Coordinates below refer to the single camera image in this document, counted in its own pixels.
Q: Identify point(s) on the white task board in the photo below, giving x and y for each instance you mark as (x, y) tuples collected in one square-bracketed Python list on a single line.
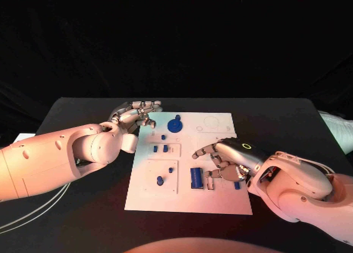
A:
[(191, 197)]

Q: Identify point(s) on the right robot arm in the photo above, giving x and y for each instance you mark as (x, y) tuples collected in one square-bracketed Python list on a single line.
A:
[(305, 189)]

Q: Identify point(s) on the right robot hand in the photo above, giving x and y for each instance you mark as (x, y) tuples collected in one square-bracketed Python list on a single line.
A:
[(235, 152)]

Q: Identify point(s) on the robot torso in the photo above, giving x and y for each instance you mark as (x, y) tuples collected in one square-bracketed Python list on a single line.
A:
[(199, 246)]

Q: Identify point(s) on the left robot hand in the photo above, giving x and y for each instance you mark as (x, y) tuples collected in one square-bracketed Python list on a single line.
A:
[(133, 114)]

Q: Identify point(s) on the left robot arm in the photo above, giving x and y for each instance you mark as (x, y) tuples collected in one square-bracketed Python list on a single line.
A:
[(45, 158)]

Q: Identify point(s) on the short blue plug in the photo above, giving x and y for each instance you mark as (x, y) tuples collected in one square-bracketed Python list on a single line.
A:
[(155, 149), (166, 148)]

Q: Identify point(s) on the short blue cylinder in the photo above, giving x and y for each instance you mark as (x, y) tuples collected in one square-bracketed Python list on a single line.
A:
[(237, 185)]

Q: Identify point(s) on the blue oval peg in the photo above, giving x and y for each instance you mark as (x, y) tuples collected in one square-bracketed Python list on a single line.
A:
[(160, 180)]

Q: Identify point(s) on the long blue cylinder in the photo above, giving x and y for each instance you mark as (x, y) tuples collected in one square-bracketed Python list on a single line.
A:
[(196, 177)]

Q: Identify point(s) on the white wrapped object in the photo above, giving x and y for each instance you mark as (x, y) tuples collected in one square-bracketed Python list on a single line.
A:
[(342, 130)]

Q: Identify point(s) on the blue gear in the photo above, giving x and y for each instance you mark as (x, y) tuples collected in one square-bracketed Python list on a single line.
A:
[(175, 124)]

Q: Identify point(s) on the white box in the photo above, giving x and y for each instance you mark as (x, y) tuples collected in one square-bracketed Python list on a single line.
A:
[(22, 136)]

